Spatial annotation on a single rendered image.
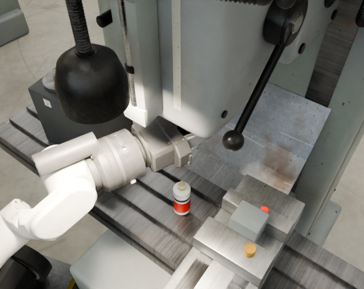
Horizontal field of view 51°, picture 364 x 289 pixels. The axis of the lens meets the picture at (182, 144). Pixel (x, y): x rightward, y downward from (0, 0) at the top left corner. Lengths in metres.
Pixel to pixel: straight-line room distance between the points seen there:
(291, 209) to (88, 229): 1.33
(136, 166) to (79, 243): 1.40
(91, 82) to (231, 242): 0.50
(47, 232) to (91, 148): 0.14
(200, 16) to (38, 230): 0.38
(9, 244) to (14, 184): 1.67
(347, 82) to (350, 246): 1.27
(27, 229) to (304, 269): 0.57
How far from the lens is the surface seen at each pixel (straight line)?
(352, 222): 2.16
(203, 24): 0.42
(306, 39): 0.65
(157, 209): 0.93
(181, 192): 0.85
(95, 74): 0.36
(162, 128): 0.65
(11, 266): 1.31
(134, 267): 0.95
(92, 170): 0.61
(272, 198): 0.88
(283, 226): 0.80
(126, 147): 0.61
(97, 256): 0.98
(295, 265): 0.89
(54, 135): 1.08
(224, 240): 0.77
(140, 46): 0.44
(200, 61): 0.45
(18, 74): 3.05
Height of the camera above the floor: 1.71
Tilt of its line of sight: 48 degrees down
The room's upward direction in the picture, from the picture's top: straight up
